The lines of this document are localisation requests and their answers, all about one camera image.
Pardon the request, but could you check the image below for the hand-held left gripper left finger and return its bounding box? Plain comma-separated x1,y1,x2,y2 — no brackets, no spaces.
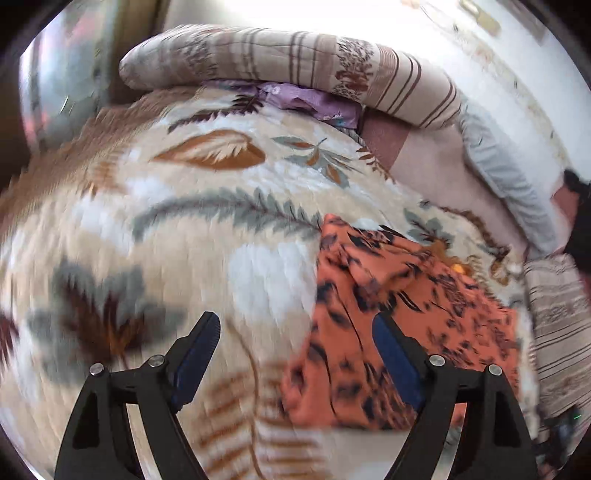
54,311,221,480

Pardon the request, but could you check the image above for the folded striped beige quilt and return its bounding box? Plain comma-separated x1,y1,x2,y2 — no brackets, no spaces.
119,25,462,130

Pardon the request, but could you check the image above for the purple floral cloth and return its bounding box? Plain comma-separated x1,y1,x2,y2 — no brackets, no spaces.
203,79,363,130

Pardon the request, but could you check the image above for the grey pillow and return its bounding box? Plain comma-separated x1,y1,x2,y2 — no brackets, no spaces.
457,99,561,259

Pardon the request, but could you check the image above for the gold wall decoration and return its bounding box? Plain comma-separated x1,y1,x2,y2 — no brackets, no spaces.
462,0,502,37

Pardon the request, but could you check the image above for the brown framed window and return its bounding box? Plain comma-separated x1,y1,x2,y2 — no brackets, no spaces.
18,0,162,153

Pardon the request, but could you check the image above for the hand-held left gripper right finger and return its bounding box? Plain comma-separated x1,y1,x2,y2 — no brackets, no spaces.
372,314,539,480

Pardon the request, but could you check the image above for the beige leaf print blanket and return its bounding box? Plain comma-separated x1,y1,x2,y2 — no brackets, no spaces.
0,85,541,480

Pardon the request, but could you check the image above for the dark object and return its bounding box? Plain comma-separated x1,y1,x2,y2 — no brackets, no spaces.
561,168,591,261

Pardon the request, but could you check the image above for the orange black floral garment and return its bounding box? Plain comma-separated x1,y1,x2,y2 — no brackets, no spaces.
281,213,520,432

